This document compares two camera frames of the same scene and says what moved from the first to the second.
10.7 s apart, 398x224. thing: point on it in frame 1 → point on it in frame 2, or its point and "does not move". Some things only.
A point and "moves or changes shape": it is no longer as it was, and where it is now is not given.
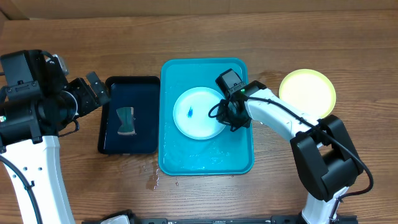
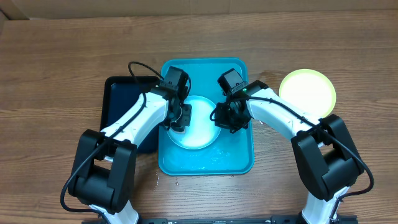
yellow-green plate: x=309 y=91 does not move
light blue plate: x=191 y=114 moves or changes shape
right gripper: x=225 y=117 does not move
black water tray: x=143 y=94 does not move
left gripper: x=91 y=100 → x=186 y=119
